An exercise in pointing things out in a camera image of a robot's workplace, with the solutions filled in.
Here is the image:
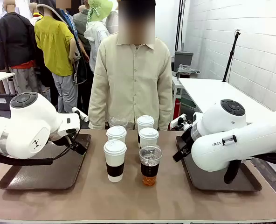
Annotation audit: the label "grey plastic bin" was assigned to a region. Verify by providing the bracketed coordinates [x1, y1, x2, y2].
[174, 50, 194, 72]

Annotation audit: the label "black stand poles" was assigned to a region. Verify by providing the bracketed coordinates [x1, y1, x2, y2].
[174, 0, 186, 51]

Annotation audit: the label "person with blue lanyard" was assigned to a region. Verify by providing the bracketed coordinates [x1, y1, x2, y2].
[56, 0, 93, 115]

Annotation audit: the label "mannequin with red yellow collar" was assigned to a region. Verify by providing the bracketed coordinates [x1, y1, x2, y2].
[28, 2, 44, 26]

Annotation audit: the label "clear plastic cup amber drink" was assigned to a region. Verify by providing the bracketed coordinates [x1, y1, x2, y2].
[138, 144, 163, 187]
[109, 115, 129, 129]

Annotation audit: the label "white metal shelf frame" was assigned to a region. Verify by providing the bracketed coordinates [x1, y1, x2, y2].
[172, 74, 187, 122]

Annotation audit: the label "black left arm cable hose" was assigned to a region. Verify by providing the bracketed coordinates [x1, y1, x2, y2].
[0, 147, 54, 166]

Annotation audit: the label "black camera tripod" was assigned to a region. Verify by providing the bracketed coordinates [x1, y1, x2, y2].
[221, 29, 242, 83]

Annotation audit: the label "person's right forearm beige sleeve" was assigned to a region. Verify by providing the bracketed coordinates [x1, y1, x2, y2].
[88, 88, 106, 130]

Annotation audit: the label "mannequin green hat white jacket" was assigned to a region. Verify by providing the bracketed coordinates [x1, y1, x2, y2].
[83, 0, 113, 73]

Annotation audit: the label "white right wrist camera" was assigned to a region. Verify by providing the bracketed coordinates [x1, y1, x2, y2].
[170, 113, 189, 129]

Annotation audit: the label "person in beige shirt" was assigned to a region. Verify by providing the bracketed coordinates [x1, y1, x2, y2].
[88, 0, 174, 131]

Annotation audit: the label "red box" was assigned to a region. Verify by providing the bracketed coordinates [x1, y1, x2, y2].
[167, 98, 182, 130]

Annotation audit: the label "dark brown serving tray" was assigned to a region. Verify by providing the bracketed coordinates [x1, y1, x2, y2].
[0, 133, 92, 191]
[175, 135, 262, 192]

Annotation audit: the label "mannequin in yellow shirt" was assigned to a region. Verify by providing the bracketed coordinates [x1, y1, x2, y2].
[34, 0, 82, 114]

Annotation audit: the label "clear plastic packaging pile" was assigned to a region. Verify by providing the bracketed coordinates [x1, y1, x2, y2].
[177, 63, 201, 75]

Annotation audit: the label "mannequin in grey-green shirt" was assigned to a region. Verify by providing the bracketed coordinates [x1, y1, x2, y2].
[73, 4, 92, 51]

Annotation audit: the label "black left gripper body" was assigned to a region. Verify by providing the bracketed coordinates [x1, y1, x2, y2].
[51, 133, 80, 150]

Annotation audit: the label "person's left forearm beige sleeve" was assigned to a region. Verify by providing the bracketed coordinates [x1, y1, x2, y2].
[157, 88, 174, 131]

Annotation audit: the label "mannequin in black jacket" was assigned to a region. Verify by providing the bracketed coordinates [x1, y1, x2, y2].
[0, 0, 43, 94]

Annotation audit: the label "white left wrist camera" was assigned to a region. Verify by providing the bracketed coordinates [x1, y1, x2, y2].
[72, 106, 89, 123]

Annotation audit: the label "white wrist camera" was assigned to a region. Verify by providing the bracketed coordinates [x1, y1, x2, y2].
[72, 106, 89, 123]
[170, 113, 189, 129]

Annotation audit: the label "large white table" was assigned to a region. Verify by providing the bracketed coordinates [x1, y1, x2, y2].
[179, 77, 276, 124]

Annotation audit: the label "white paper cup black sleeve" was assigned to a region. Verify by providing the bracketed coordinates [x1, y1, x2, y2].
[106, 125, 127, 144]
[103, 139, 127, 183]
[136, 115, 155, 148]
[138, 127, 159, 149]

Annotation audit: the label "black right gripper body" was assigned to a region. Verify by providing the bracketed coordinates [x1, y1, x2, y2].
[179, 130, 195, 153]

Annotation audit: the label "black storage box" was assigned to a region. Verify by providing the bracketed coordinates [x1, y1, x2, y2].
[0, 93, 17, 112]

